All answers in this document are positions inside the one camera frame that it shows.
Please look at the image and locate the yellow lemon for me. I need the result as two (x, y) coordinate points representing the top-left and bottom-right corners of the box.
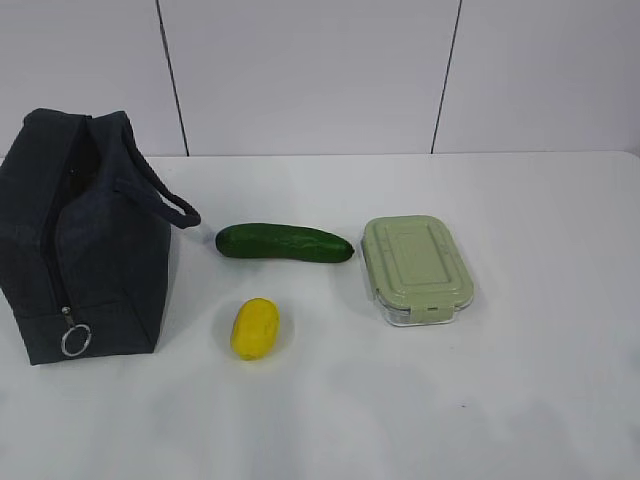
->
(230, 298), (280, 361)

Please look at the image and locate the dark navy fabric lunch bag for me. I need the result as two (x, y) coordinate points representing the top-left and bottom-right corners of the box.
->
(1, 109), (201, 365)

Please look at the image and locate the glass container with green lid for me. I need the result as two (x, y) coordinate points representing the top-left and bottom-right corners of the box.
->
(361, 215), (474, 327)

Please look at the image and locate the silver zipper pull ring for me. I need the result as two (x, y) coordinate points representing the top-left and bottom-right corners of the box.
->
(60, 306), (92, 358)

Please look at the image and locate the green cucumber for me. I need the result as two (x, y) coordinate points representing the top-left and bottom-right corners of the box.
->
(215, 223), (355, 264)

